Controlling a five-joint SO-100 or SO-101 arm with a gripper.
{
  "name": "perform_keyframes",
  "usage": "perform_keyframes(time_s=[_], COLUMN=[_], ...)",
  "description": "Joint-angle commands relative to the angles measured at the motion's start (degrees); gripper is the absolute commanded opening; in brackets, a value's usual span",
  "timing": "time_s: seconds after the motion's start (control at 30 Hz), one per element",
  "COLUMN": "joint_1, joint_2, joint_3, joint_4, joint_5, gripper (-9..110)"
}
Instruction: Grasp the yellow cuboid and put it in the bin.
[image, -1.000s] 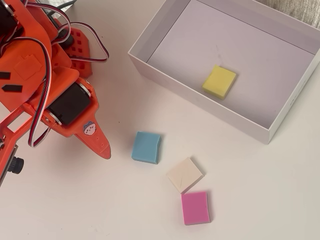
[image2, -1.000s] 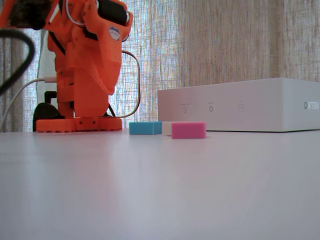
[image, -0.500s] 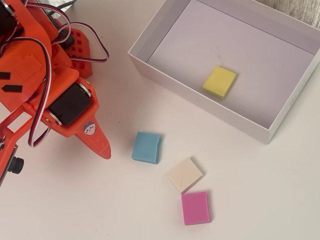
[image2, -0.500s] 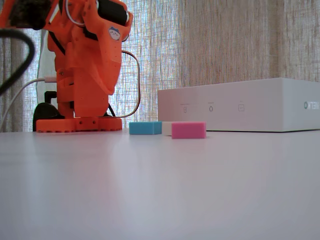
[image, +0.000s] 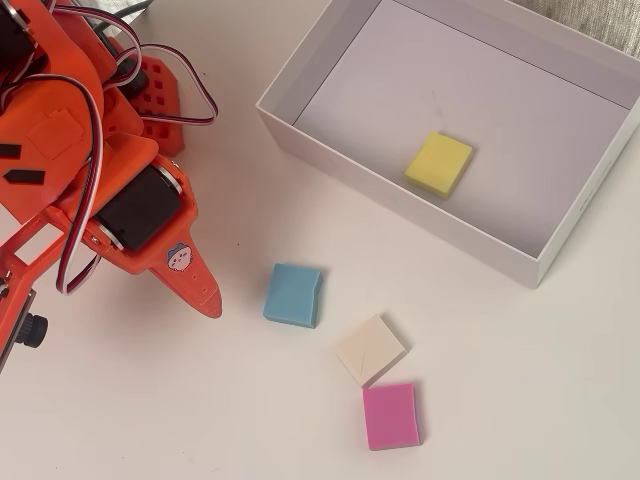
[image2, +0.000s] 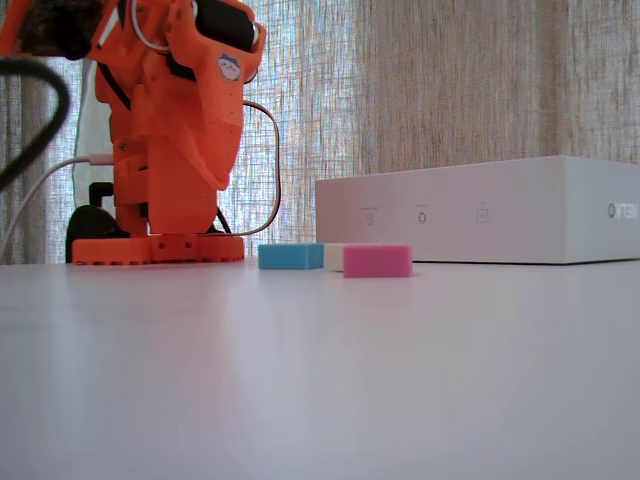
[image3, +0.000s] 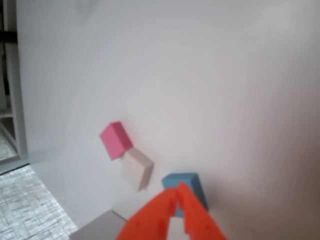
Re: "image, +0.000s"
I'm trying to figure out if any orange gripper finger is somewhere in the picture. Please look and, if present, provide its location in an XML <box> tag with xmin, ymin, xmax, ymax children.
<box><xmin>147</xmin><ymin>239</ymin><xmax>224</xmax><ymax>319</ymax></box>

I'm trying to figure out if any white foam cuboid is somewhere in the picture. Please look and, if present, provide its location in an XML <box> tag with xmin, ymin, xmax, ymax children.
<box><xmin>335</xmin><ymin>313</ymin><xmax>407</xmax><ymax>389</ymax></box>

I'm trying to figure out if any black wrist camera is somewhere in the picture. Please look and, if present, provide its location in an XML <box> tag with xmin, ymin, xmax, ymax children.
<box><xmin>13</xmin><ymin>309</ymin><xmax>50</xmax><ymax>352</ymax></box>

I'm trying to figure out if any pink foam cuboid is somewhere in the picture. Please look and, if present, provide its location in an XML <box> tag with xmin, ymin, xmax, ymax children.
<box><xmin>362</xmin><ymin>382</ymin><xmax>422</xmax><ymax>452</ymax></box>

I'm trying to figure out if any orange gripper body black servo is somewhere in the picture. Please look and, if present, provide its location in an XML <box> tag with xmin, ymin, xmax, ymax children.
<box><xmin>53</xmin><ymin>153</ymin><xmax>200</xmax><ymax>277</ymax></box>

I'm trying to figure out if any yellow foam cuboid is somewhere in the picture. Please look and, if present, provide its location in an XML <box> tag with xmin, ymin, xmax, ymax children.
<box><xmin>403</xmin><ymin>129</ymin><xmax>474</xmax><ymax>201</ymax></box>

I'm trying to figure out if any white cardboard box bin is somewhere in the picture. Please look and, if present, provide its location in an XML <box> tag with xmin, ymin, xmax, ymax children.
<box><xmin>254</xmin><ymin>0</ymin><xmax>640</xmax><ymax>290</ymax></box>

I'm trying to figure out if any beige woven rug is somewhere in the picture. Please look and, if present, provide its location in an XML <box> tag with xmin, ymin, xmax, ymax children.
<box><xmin>519</xmin><ymin>0</ymin><xmax>640</xmax><ymax>57</ymax></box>

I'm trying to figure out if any blue foam cuboid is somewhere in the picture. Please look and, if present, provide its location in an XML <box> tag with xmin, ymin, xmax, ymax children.
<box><xmin>262</xmin><ymin>262</ymin><xmax>325</xmax><ymax>330</ymax></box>

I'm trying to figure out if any dark power cable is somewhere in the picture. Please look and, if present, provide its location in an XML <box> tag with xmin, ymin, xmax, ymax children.
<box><xmin>69</xmin><ymin>0</ymin><xmax>154</xmax><ymax>24</ymax></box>

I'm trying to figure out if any thin tricolour servo cable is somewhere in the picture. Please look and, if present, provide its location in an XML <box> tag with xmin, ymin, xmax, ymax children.
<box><xmin>137</xmin><ymin>43</ymin><xmax>219</xmax><ymax>127</ymax></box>
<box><xmin>0</xmin><ymin>73</ymin><xmax>109</xmax><ymax>296</ymax></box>

